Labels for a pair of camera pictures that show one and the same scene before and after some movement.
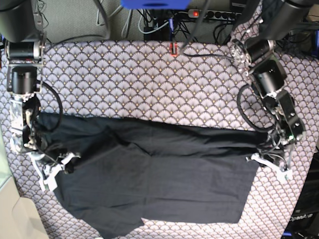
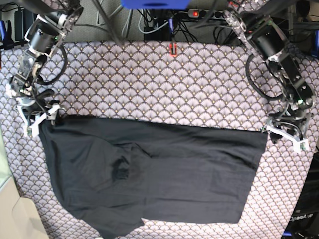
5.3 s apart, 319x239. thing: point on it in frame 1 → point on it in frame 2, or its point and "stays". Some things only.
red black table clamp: [175, 55] stays
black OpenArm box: [304, 222] stays
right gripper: [273, 148] → [291, 118]
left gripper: [26, 142] → [38, 104]
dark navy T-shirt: [118, 172] stays
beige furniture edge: [18, 219] stays
